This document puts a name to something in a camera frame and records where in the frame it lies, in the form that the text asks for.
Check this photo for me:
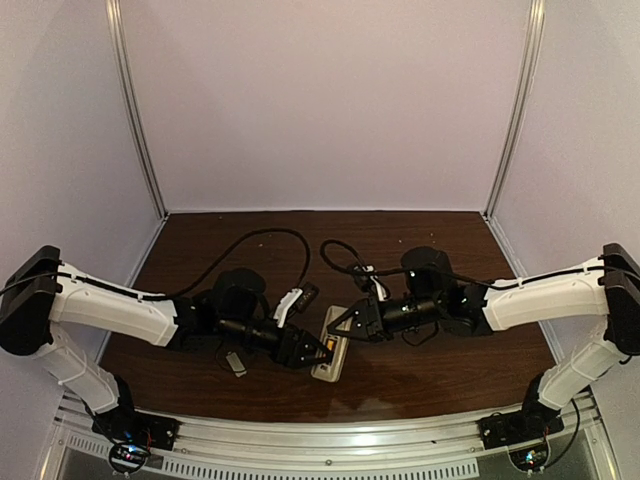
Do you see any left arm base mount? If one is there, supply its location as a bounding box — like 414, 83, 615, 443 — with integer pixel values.
88, 408, 180, 477

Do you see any left aluminium frame post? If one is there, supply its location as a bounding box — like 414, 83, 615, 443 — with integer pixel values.
105, 0, 168, 220

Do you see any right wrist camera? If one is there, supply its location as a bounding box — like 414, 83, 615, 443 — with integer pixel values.
351, 264, 390, 301

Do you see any aluminium frame post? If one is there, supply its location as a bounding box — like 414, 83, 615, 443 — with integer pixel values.
105, 0, 168, 220
483, 0, 546, 222

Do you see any right aluminium frame post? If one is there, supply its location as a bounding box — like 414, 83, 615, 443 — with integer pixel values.
483, 0, 546, 222

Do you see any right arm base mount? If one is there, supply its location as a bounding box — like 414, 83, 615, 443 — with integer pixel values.
476, 410, 564, 474

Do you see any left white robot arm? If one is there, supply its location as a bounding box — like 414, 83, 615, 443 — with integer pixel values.
1, 245, 333, 417

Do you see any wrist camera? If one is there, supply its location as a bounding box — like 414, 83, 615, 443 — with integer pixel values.
272, 282, 320, 327
351, 264, 390, 301

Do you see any right black cable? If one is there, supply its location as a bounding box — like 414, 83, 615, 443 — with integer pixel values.
320, 239, 640, 291

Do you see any grey battery cover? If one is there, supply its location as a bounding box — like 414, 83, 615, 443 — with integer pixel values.
225, 352, 247, 378

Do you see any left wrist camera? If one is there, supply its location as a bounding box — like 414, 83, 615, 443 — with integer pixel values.
272, 282, 320, 327

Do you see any white remote control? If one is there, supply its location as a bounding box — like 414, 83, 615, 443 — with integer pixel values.
310, 305, 351, 383

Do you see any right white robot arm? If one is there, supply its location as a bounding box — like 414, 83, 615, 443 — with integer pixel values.
326, 243, 639, 423

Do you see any left black cable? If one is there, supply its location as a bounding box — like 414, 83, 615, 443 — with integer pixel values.
0, 228, 312, 301

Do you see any black cable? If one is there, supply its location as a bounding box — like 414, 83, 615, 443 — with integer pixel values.
320, 239, 640, 291
0, 228, 312, 301

